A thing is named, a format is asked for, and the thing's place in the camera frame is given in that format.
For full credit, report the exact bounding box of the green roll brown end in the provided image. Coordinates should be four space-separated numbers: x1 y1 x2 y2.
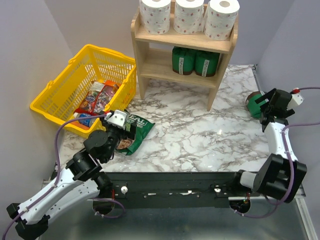
194 50 220 77

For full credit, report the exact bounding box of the floral paper towel roll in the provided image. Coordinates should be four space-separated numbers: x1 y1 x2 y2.
173 0 205 35
139 0 171 35
204 0 240 41

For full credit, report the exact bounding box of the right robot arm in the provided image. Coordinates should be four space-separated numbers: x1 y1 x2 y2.
230 88 307 203

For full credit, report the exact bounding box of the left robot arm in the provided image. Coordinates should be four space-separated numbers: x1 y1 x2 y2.
6 111 137 240

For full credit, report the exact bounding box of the wooden two-tier shelf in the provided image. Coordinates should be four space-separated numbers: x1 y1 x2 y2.
130 10 238 111

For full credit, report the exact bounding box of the green chip bag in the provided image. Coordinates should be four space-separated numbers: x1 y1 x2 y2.
117 109 155 156

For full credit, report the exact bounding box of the blue label bottle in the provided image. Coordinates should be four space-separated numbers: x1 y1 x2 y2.
73 112 96 128

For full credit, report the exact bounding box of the red candy bag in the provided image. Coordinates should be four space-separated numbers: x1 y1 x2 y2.
74 81 118 115

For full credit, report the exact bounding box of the orange snack packet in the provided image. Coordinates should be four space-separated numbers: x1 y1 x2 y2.
104 80 121 89

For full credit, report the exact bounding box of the yellow plastic shopping basket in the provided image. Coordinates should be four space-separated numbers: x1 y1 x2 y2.
30 44 137 126

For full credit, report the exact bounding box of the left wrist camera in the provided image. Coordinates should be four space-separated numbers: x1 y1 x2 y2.
104 109 128 130

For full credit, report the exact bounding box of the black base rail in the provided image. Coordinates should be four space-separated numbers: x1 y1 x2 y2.
92 172 250 213

